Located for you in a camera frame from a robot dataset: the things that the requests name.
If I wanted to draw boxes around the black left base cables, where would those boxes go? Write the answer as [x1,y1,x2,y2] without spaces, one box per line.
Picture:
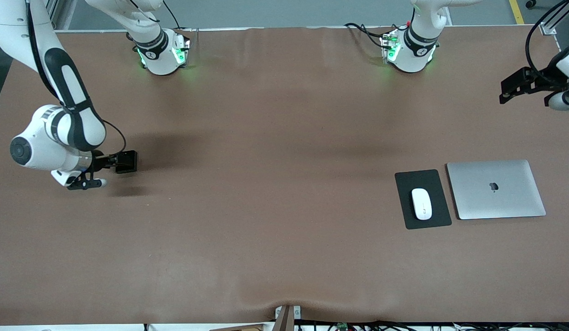
[344,21,411,49]

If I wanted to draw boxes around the black right base cable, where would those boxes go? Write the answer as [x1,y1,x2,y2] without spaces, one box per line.
[162,0,182,30]

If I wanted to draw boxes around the aluminium frame profile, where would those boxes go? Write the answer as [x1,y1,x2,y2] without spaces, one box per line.
[539,0,569,35]
[45,0,78,31]

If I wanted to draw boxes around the white computer mouse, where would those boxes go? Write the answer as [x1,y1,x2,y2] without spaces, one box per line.
[411,188,433,221]

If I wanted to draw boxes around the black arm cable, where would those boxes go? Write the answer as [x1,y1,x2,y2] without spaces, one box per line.
[525,0,569,80]
[102,119,127,155]

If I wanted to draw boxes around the black phone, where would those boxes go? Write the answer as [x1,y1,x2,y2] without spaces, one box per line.
[115,151,138,174]

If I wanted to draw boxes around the silver closed laptop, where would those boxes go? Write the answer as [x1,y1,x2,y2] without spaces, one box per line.
[446,160,546,220]

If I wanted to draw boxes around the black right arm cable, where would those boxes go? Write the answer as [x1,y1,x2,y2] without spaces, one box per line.
[102,119,127,155]

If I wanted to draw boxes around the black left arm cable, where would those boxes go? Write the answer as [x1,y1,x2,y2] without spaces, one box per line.
[525,0,569,80]

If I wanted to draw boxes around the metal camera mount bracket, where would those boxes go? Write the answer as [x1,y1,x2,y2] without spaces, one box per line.
[275,305,302,331]

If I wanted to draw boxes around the brown table cover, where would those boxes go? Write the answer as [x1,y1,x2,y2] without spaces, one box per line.
[0,25,569,325]

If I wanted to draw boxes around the dark grey mouse pad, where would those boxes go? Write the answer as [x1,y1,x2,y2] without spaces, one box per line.
[394,169,452,230]

